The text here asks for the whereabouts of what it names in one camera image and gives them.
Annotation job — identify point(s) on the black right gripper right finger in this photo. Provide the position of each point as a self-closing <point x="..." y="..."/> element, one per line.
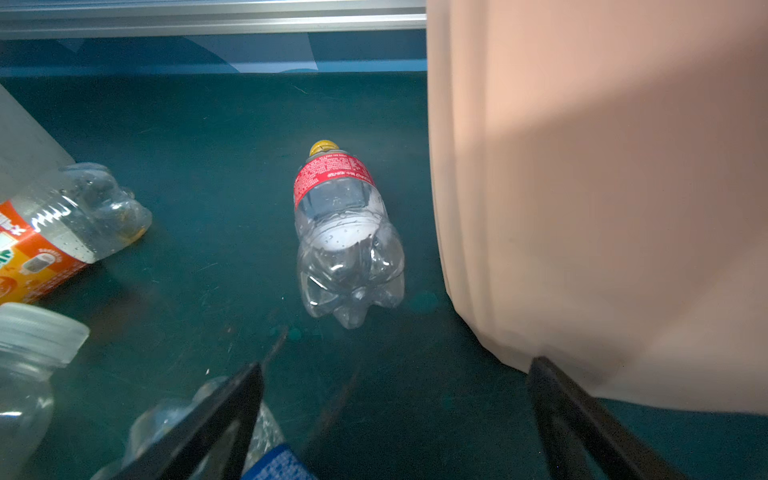
<point x="573" y="426"/>

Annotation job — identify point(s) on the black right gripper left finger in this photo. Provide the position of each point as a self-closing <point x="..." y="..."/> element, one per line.
<point x="219" y="430"/>

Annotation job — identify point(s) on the white capped clear bottle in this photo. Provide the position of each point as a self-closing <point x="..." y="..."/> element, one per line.
<point x="35" y="342"/>

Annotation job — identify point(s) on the clear bottle red label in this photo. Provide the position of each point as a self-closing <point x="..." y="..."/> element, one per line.
<point x="350" y="255"/>

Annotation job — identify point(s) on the clear bottle orange label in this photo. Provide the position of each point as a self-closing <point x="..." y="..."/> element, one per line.
<point x="62" y="222"/>

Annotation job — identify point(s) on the pink ribbed flower pot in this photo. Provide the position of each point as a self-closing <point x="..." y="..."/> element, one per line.
<point x="599" y="179"/>

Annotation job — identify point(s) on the aluminium back frame rail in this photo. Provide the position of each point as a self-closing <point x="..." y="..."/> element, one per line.
<point x="36" y="20"/>

